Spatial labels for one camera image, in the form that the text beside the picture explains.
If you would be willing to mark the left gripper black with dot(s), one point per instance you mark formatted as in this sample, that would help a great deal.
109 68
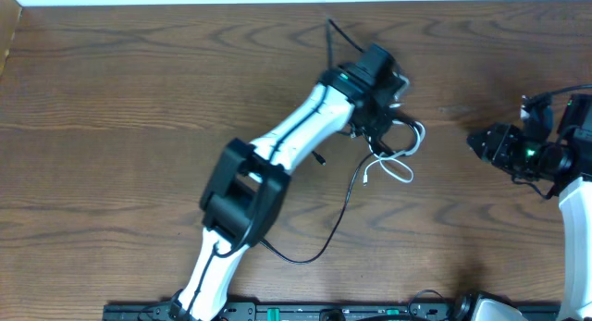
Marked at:
376 125

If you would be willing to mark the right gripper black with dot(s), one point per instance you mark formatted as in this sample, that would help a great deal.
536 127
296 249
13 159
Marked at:
502 136

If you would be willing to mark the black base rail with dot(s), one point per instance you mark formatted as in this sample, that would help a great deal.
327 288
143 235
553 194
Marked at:
249 311

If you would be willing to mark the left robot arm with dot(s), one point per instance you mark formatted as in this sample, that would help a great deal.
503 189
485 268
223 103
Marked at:
243 197

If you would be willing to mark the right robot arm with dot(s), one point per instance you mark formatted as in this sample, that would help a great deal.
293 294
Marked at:
573 191

